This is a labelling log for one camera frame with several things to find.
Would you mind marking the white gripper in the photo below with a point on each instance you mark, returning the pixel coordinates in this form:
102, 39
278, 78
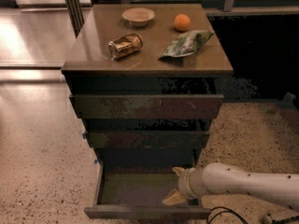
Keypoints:
185, 184

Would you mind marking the brown bottom drawer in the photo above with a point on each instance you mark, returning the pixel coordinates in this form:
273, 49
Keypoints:
138, 195

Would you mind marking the brown drawer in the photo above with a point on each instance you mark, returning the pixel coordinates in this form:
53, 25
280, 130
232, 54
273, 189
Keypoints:
147, 139
138, 195
168, 106

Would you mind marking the brown middle drawer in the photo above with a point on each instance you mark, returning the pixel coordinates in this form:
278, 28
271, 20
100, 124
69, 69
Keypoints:
147, 139

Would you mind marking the brown drawer cabinet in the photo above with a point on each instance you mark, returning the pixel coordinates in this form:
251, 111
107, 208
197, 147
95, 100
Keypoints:
90, 69

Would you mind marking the brown top drawer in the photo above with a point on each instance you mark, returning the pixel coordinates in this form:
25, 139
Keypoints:
168, 106

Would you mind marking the blue tape piece upper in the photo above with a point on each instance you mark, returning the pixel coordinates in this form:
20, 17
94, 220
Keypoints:
84, 135

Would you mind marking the grey power strip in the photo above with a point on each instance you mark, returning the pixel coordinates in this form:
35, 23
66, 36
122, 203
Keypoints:
284, 217

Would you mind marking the green chip bag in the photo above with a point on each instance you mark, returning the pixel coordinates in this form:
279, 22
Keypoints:
187, 44

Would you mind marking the gold soda can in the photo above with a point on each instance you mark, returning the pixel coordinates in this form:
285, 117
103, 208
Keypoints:
125, 45

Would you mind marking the orange fruit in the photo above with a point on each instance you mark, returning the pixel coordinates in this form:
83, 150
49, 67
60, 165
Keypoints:
182, 22

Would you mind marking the white ceramic bowl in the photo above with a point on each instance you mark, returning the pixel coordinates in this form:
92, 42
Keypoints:
138, 16

